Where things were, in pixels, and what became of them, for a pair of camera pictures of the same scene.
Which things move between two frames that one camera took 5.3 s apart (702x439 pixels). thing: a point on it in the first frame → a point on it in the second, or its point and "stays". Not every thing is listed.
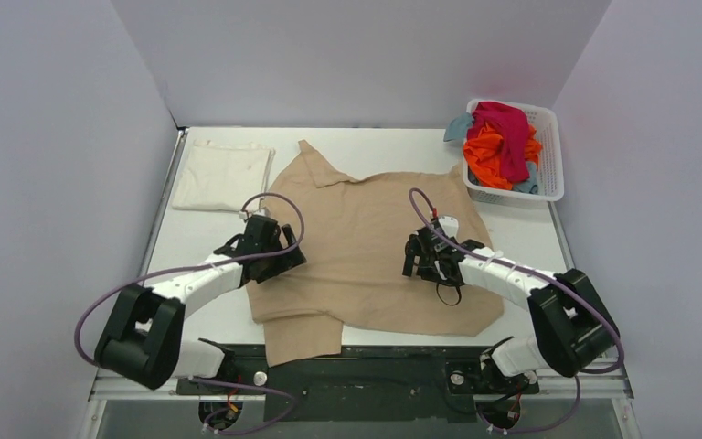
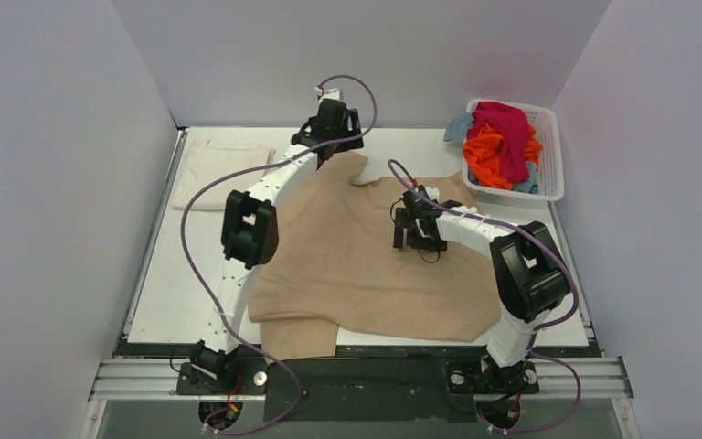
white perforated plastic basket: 550,178 stays
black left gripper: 284,255 → 339,141
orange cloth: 483,155 stays
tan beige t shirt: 352,234 stays
